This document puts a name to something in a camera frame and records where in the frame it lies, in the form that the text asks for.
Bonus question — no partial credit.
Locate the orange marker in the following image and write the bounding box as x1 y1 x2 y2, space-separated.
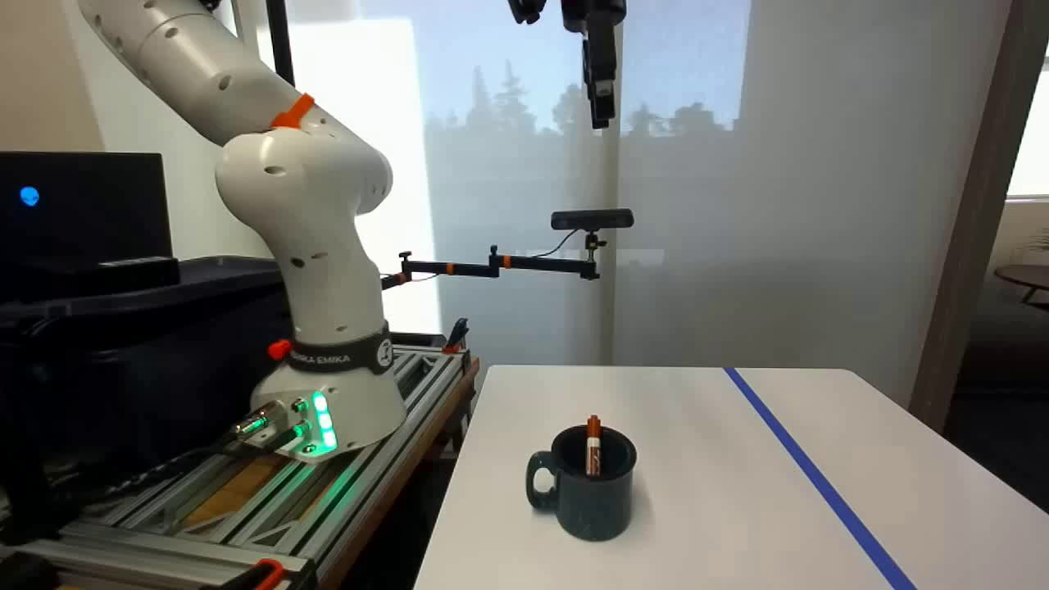
585 414 607 477

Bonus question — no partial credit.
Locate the blue tape line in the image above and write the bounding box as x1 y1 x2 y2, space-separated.
721 364 918 590

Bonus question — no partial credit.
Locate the black vertical pole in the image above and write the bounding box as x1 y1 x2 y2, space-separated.
261 0 299 89

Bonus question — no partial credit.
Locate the black equipment cart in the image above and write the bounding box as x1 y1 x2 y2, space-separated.
0 257 302 545

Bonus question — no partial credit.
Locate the black stereo camera bar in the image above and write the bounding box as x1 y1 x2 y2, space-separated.
549 205 637 233

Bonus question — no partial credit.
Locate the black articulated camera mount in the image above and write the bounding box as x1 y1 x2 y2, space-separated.
379 229 607 291

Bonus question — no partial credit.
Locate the black monitor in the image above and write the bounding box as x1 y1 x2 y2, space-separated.
0 151 183 291

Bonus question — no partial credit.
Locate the round wooden table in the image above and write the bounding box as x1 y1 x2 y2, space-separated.
989 260 1049 310

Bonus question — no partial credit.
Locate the orange black clamp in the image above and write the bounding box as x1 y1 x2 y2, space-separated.
251 554 291 590

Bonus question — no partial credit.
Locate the dark green mug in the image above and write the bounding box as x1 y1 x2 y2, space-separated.
525 423 639 545

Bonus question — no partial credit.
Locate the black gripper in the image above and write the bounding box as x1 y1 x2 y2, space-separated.
561 0 629 133

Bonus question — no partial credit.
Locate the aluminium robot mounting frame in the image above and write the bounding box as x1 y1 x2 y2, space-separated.
20 338 486 590

